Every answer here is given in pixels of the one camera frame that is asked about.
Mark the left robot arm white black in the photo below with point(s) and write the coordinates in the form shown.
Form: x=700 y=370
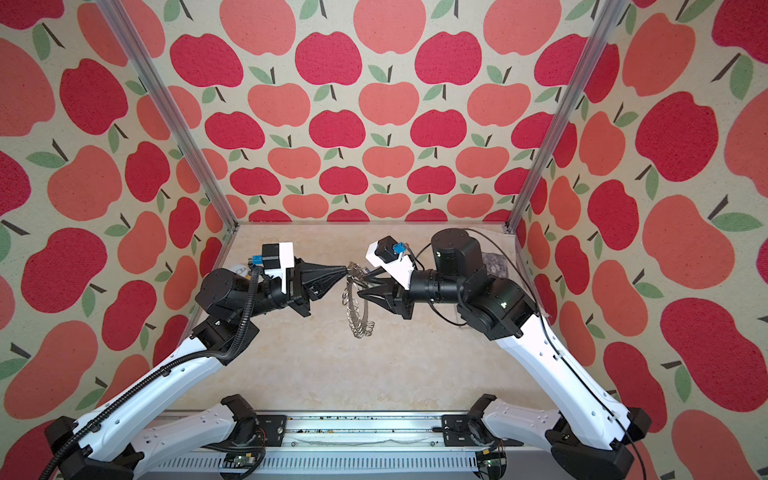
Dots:
x=118 y=441

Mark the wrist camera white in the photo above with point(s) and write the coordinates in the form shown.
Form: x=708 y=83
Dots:
x=277 y=258
x=394 y=258

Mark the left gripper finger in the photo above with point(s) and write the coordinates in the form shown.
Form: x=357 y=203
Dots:
x=307 y=267
x=321 y=282

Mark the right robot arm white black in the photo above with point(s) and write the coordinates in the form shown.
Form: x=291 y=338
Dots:
x=590 y=434

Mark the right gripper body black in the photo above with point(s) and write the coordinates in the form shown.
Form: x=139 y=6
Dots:
x=404 y=300

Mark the front aluminium rail frame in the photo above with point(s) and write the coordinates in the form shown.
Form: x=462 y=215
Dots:
x=388 y=443

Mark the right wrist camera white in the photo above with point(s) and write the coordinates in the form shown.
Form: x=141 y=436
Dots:
x=394 y=258

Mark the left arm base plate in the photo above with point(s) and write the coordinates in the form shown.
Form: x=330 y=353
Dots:
x=267 y=430

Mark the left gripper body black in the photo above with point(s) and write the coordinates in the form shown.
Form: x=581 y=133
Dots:
x=297 y=301

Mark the right aluminium corner post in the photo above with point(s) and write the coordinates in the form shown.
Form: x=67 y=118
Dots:
x=605 y=23

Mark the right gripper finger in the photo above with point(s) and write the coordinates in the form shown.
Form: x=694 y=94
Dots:
x=370 y=278
x=381 y=296

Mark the metal disc with key rings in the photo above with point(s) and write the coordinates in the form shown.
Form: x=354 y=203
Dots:
x=357 y=308

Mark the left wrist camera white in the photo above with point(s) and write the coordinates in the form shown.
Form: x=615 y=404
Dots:
x=277 y=258

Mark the aluminium corner post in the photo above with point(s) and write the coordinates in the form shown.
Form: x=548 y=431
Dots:
x=605 y=23
x=130 y=41

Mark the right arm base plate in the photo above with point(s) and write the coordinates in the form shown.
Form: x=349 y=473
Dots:
x=459 y=430

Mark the left aluminium corner post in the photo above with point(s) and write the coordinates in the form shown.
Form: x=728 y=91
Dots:
x=130 y=41

